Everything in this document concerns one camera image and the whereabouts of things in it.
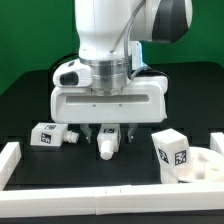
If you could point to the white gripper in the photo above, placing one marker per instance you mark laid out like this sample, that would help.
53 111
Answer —
73 100

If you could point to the white round stool seat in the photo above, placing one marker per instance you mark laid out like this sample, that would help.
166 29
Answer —
202 166

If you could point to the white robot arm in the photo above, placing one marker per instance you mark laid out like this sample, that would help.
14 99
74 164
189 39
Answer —
109 83

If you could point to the white left barrier wall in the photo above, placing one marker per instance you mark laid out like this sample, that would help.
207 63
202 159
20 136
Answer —
9 158

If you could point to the white barrier wall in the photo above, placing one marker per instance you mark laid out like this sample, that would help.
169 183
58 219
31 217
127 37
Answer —
217 142
111 200
9 158

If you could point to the white right barrier wall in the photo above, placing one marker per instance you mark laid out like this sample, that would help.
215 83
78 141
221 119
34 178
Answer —
217 142

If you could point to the white front barrier wall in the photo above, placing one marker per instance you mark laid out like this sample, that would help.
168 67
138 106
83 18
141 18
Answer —
111 200

